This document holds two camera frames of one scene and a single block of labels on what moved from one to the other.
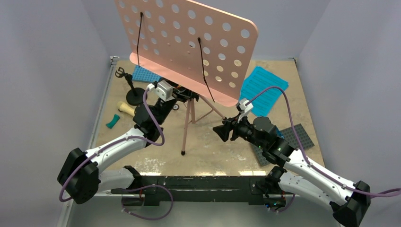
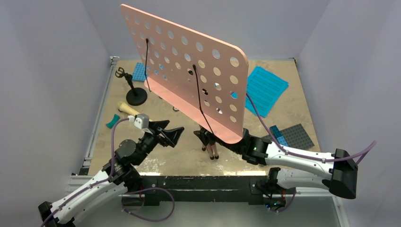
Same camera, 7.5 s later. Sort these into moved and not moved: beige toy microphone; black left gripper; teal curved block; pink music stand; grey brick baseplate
Moved: pink music stand; black left gripper
Not moved: teal curved block; beige toy microphone; grey brick baseplate
